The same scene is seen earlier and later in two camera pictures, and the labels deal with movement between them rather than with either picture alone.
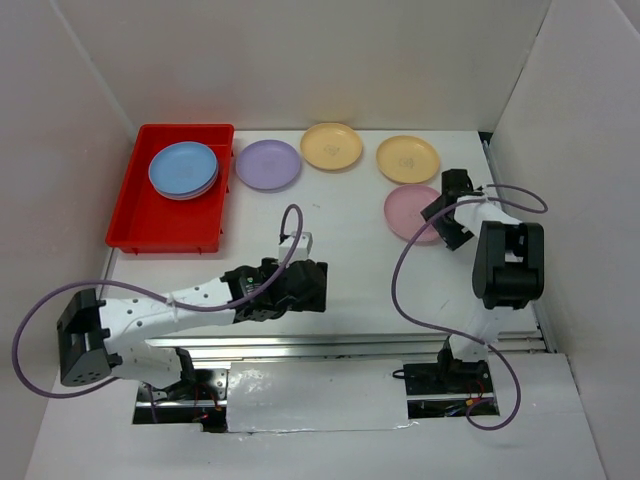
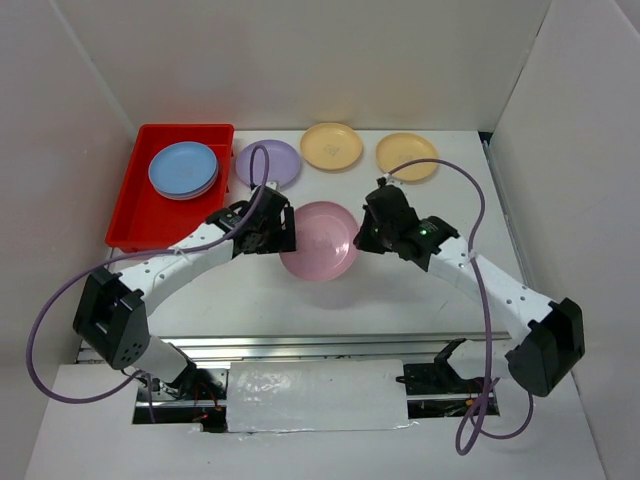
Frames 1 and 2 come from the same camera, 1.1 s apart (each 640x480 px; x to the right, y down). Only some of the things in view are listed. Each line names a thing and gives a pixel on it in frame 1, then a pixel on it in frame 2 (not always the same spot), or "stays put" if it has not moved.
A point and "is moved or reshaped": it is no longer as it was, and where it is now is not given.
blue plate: (183, 167) stays put
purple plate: (187, 198) stays put
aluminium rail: (344, 349) stays put
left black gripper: (316, 302) -> (285, 238)
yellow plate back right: (407, 159) stays put
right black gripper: (454, 237) -> (363, 239)
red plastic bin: (146, 221) stays put
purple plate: (268, 164) stays put
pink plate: (403, 208) is moved or reshaped
